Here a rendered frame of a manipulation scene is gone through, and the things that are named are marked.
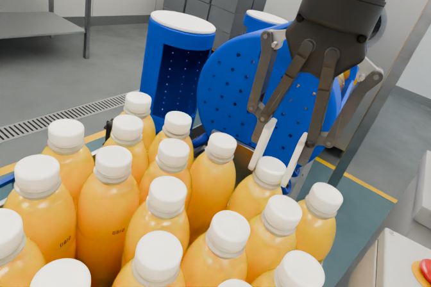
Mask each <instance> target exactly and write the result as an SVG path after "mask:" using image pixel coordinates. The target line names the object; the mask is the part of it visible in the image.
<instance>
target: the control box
mask: <svg viewBox="0 0 431 287"><path fill-rule="evenodd" d="M422 259H431V250H430V249H428V248H426V247H424V246H422V245H420V244H418V243H416V242H414V241H412V240H410V239H408V238H406V237H404V236H402V235H400V234H398V233H396V232H394V231H392V230H390V229H388V228H385V229H384V230H383V231H382V233H381V234H380V236H379V237H378V240H377V241H375V243H374V244H373V245H372V246H371V248H370V249H369V250H368V252H367V253H366V255H365V256H364V257H363V258H362V260H361V261H360V263H359V264H358V265H357V266H356V268H355V269H354V271H353V272H352V273H351V274H350V279H349V284H348V287H431V284H430V283H429V282H428V281H427V280H426V279H425V276H424V275H423V274H422V272H421V270H420V268H419V263H420V261H421V260H422Z"/></svg>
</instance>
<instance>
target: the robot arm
mask: <svg viewBox="0 0 431 287"><path fill-rule="evenodd" d="M385 4H386V2H385V0H302V1H301V4H300V7H299V10H298V12H297V15H296V18H295V19H294V21H293V22H292V23H291V24H290V25H289V26H288V27H287V29H281V30H275V29H269V30H266V31H263V32H262V33H261V36H260V39H261V50H262V52H261V55H260V60H259V63H258V67H257V71H256V74H255V78H254V82H253V86H252V89H251V93H250V96H249V101H248V105H247V110H248V111H249V112H250V113H253V114H254V115H255V116H256V117H257V124H256V126H255V129H254V132H253V134H252V137H251V141H252V142H254V143H256V144H257V146H256V149H255V152H254V153H253V156H252V158H251V161H250V163H249V166H248V169H249V170H251V171H252V170H253V169H254V168H255V167H256V166H257V163H258V160H259V159H260V158H261V157H262V155H263V153H264V151H265V149H266V146H267V143H268V141H269V139H270V137H271V134H272V132H273V129H274V127H275V125H276V122H277V119H276V118H272V116H273V115H274V114H275V111H276V110H277V109H278V107H279V105H280V104H281V102H282V101H283V99H284V97H285V96H286V95H287V93H288V91H289V90H290V89H291V86H292V85H293V84H294V82H295V81H296V79H297V77H298V76H299V75H300V73H301V72H303V73H309V74H312V75H313V76H315V77H316V78H318V79H319V84H318V90H317V95H316V101H315V104H314V109H313V112H312V118H311V121H310V126H309V129H308V133H306V132H305V133H303V135H302V136H301V138H300V140H299V142H298V144H297V146H296V148H295V150H294V153H293V155H292V158H291V160H290V162H289V165H288V167H287V170H286V171H285V174H284V176H283V178H282V181H281V183H280V186H282V187H286V185H287V183H288V182H289V179H290V178H291V176H292V173H293V172H294V169H295V167H296V165H297V164H299V165H301V166H303V167H304V166H305V165H306V164H307V163H308V161H309V159H310V157H311V154H312V152H313V150H314V148H315V147H316V146H318V145H324V146H325V147H327V148H332V147H333V146H334V145H335V143H336V141H337V140H338V138H339V137H340V135H341V133H342V132H343V130H344V128H345V127H346V125H347V124H348V122H349V121H350V119H351V117H352V116H353V114H354V113H355V111H356V109H357V108H358V106H359V104H360V103H361V101H362V100H363V98H364V96H365V95H366V93H367V92H368V91H370V90H371V89H372V88H373V87H375V86H376V85H377V84H379V82H381V80H383V76H384V70H383V69H382V68H381V67H376V66H375V65H374V64H373V63H372V62H371V61H370V60H369V59H368V58H367V57H366V54H367V42H368V39H369V37H370V35H371V33H372V31H373V29H374V27H375V25H376V23H377V21H378V19H379V17H380V15H381V13H382V11H383V9H384V6H385ZM285 39H286V40H287V45H288V48H289V52H290V56H291V60H292V62H291V63H290V65H289V66H288V68H287V70H286V71H285V74H284V76H283V78H282V79H281V81H280V82H279V84H278V86H277V87H276V89H275V90H274V92H273V94H272V95H271V97H270V98H269V100H268V102H267V104H266V105H264V104H263V101H264V97H265V94H266V90H267V87H268V84H269V80H270V77H271V73H272V71H273V67H274V64H275V60H276V56H277V53H278V49H279V48H281V47H282V46H283V41H284V40H285ZM356 65H358V66H359V71H358V72H357V75H356V79H357V81H358V82H357V84H356V85H355V87H354V88H353V90H352V92H351V94H350V95H349V97H348V99H347V100H346V102H345V103H344V106H343V107H342V109H341V111H340V112H339V114H338V116H337V117H336V119H335V121H334V123H333V124H332V126H331V128H330V129H329V131H328V132H326V131H322V128H323V123H324V120H325V115H326V111H327V107H328V103H329V100H330V95H331V92H332V87H333V85H334V81H335V78H336V77H337V76H339V75H341V74H342V73H344V72H346V71H347V70H350V69H351V68H353V67H354V66H356Z"/></svg>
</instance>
